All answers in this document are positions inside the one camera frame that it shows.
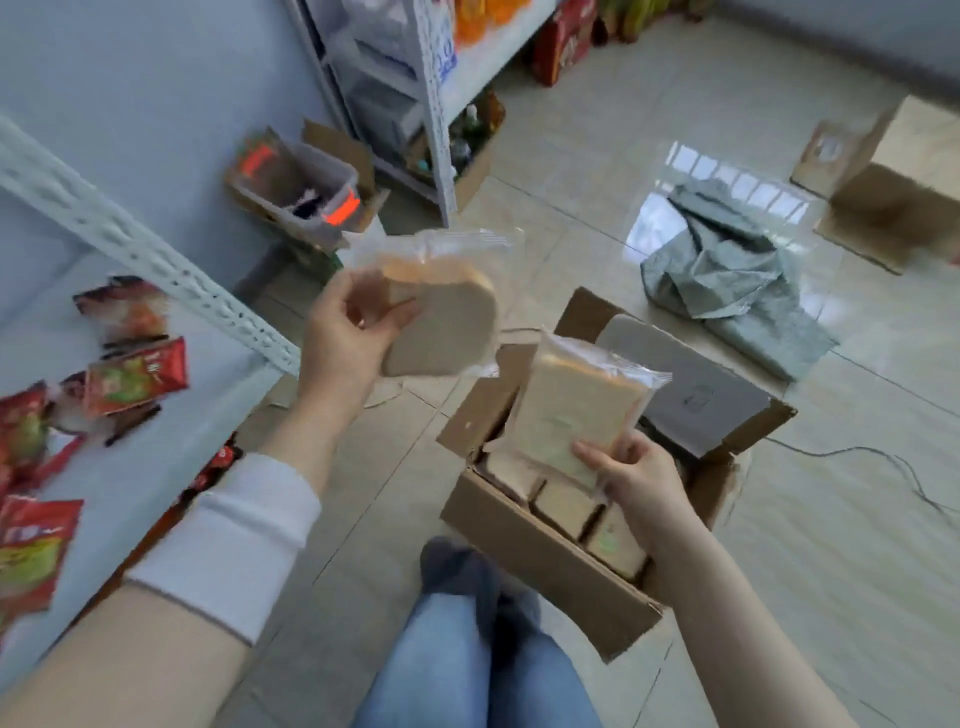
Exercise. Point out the row of yellow green bottles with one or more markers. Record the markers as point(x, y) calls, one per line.
point(637, 16)

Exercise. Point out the person's dark grey sock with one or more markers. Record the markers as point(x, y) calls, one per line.
point(469, 574)

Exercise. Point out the square bread slice packet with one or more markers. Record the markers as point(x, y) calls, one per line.
point(570, 405)

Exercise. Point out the person's left hand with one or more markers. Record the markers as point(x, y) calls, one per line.
point(334, 352)

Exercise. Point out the red packets under shelf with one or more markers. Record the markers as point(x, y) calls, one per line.
point(216, 465)

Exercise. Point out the person's right thumb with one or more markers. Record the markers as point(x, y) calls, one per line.
point(596, 457)

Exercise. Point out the red printed carton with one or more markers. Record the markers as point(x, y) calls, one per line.
point(562, 37)

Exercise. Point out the white and blue packet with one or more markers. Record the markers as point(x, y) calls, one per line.
point(444, 49)

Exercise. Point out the person's blue jeans leg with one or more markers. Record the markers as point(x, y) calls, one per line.
point(480, 675)

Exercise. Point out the bread packet in box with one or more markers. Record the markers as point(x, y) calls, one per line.
point(566, 510)
point(615, 544)
point(514, 476)

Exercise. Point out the red snack packet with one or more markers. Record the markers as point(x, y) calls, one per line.
point(30, 555)
point(64, 409)
point(22, 427)
point(124, 307)
point(135, 375)

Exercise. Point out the tall white metal shelf unit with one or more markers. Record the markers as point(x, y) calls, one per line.
point(435, 97)

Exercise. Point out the person's left thumb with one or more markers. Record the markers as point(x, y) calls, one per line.
point(390, 315)

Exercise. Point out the crumpled grey plastic bag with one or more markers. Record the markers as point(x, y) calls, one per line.
point(727, 285)

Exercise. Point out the cardboard box of bottles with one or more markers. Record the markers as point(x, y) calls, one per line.
point(469, 150)

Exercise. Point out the open brown cardboard box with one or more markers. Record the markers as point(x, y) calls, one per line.
point(540, 570)

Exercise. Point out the closed brown cardboard box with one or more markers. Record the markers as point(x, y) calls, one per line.
point(900, 180)

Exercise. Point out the round-topped bread slice packet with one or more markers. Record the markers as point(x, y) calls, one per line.
point(450, 322)

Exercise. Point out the row of orange drink bottles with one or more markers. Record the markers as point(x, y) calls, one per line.
point(484, 15)

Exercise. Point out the white metal shelf rack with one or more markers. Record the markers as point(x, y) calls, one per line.
point(150, 255)

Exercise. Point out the white arm sleeve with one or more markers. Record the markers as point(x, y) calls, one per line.
point(232, 540)

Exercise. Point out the person's left forearm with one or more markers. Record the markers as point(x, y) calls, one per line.
point(112, 660)

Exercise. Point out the person's right hand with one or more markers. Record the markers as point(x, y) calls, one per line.
point(652, 495)

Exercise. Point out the person's right forearm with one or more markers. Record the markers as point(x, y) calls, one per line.
point(720, 637)

